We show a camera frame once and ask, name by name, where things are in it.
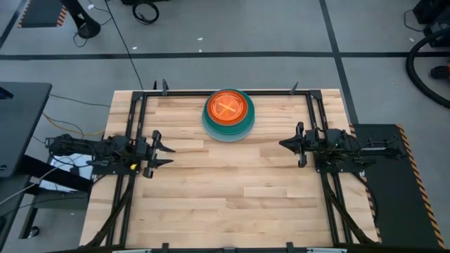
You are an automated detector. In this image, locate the black desk support frame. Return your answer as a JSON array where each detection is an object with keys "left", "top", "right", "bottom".
[{"left": 0, "top": 153, "right": 95, "bottom": 243}]

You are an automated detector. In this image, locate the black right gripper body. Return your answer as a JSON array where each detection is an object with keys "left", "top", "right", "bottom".
[{"left": 297, "top": 122, "right": 319, "bottom": 169}]

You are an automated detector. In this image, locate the coiled black cable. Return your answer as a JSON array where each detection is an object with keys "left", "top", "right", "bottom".
[{"left": 131, "top": 1, "right": 160, "bottom": 25}]

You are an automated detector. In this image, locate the white paper sheet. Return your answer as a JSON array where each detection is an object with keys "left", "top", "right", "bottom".
[{"left": 39, "top": 153, "right": 98, "bottom": 193}]

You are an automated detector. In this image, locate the thick black hose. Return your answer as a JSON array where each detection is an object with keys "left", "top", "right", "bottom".
[{"left": 405, "top": 27, "right": 450, "bottom": 110}]

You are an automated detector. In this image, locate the black equipment case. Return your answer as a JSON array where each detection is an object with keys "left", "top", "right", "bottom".
[{"left": 413, "top": 0, "right": 450, "bottom": 48}]

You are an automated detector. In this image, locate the long black floor cable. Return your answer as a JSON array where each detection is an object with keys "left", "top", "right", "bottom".
[{"left": 103, "top": 0, "right": 144, "bottom": 91}]

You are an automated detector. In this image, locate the yellow floor cable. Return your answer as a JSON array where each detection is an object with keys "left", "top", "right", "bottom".
[{"left": 41, "top": 112, "right": 106, "bottom": 137}]

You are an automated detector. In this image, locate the black stand base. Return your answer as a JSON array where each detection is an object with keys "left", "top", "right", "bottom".
[{"left": 60, "top": 0, "right": 102, "bottom": 39}]

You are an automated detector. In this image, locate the black hazard-striped floor mat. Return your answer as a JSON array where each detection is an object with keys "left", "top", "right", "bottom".
[
  {"left": 353, "top": 122, "right": 447, "bottom": 250},
  {"left": 17, "top": 0, "right": 68, "bottom": 28}
]

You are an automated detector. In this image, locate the black desk top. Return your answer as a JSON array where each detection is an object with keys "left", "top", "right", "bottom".
[{"left": 0, "top": 82, "right": 53, "bottom": 179}]

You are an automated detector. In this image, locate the teal plastic plate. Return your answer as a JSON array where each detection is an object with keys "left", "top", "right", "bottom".
[{"left": 202, "top": 89, "right": 256, "bottom": 136}]

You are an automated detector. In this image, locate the black and orange tool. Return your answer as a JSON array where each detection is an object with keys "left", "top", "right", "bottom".
[{"left": 430, "top": 62, "right": 450, "bottom": 80}]

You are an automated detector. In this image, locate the black aluminium table frame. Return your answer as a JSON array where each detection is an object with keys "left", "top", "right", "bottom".
[{"left": 86, "top": 79, "right": 379, "bottom": 253}]

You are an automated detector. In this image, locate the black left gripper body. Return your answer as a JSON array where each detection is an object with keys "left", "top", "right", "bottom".
[{"left": 136, "top": 130, "right": 162, "bottom": 179}]

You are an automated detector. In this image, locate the opaque orange plastic plate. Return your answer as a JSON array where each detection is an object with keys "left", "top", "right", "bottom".
[{"left": 206, "top": 89, "right": 250, "bottom": 127}]

